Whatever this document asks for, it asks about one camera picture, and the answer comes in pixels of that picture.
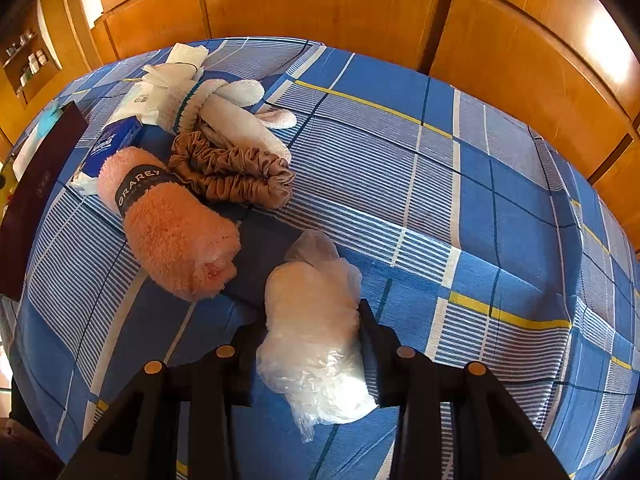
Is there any blue tissue pack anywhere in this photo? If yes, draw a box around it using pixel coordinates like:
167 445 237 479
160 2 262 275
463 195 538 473
70 81 153 195

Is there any pink satin scrunchie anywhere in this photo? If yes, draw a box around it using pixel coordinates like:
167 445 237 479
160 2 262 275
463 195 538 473
168 131 295 209

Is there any blue plaid bed sheet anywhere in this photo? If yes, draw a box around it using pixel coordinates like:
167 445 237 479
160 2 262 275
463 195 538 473
1 38 639 479

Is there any clear plastic bag bundle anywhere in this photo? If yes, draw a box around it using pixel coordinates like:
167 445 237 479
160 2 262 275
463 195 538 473
256 230 376 443

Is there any cream cloth bag bundle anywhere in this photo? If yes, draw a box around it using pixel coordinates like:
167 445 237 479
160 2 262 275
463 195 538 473
142 42 209 110

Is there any white knit glove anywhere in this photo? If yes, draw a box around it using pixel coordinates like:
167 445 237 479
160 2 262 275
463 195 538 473
156 79 297 162

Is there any wooden door with shelves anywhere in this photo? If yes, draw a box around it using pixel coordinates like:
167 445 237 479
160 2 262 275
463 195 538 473
1 0 102 160

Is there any pink towel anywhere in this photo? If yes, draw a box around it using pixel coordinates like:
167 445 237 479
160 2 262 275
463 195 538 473
96 146 241 301

